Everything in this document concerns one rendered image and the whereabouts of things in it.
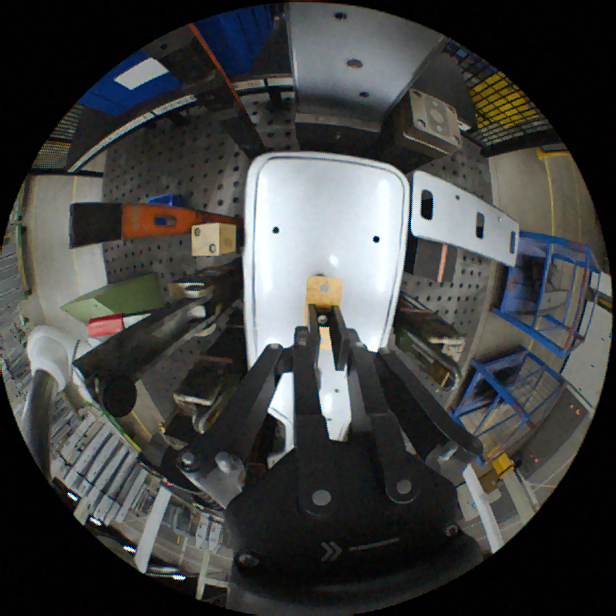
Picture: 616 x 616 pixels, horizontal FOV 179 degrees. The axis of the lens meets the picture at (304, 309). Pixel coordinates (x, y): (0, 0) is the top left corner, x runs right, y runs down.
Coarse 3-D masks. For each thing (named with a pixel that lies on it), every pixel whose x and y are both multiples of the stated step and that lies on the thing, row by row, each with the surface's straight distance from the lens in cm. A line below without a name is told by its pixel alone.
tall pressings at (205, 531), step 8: (200, 520) 952; (208, 520) 939; (216, 520) 953; (200, 528) 951; (208, 528) 962; (216, 528) 927; (200, 536) 976; (208, 536) 963; (216, 536) 927; (200, 544) 953; (208, 544) 942; (216, 544) 929; (216, 552) 957
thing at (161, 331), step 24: (168, 312) 20; (120, 336) 17; (144, 336) 17; (168, 336) 21; (192, 336) 22; (96, 360) 15; (120, 360) 18; (144, 360) 19; (96, 384) 16; (120, 384) 14; (120, 408) 14
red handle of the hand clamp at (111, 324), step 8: (136, 312) 25; (144, 312) 24; (152, 312) 24; (192, 312) 23; (200, 312) 23; (96, 320) 27; (104, 320) 26; (112, 320) 25; (120, 320) 25; (128, 320) 25; (136, 320) 24; (88, 328) 28; (96, 328) 26; (104, 328) 26; (112, 328) 25; (120, 328) 25; (96, 336) 27
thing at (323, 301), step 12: (312, 276) 20; (312, 288) 20; (336, 288) 20; (312, 300) 20; (324, 300) 20; (336, 300) 21; (324, 312) 20; (324, 324) 20; (324, 336) 22; (324, 348) 23
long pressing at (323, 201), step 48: (288, 192) 26; (336, 192) 26; (384, 192) 28; (288, 240) 26; (336, 240) 26; (384, 240) 27; (288, 288) 26; (384, 288) 28; (288, 336) 29; (384, 336) 32; (288, 384) 35; (336, 384) 35; (288, 432) 46; (336, 432) 47
